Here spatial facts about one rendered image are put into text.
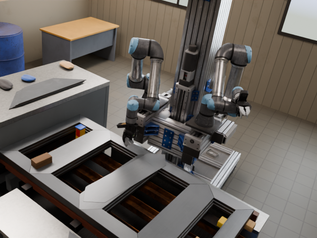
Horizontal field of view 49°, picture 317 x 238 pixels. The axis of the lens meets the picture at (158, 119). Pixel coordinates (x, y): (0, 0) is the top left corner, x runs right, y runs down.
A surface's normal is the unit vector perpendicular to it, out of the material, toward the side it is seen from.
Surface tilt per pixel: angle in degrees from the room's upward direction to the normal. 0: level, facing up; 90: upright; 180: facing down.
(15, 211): 0
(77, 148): 0
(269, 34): 90
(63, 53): 90
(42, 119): 90
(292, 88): 90
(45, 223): 0
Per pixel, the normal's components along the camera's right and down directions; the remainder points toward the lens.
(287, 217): 0.14, -0.86
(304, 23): -0.49, 0.38
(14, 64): 0.83, 0.37
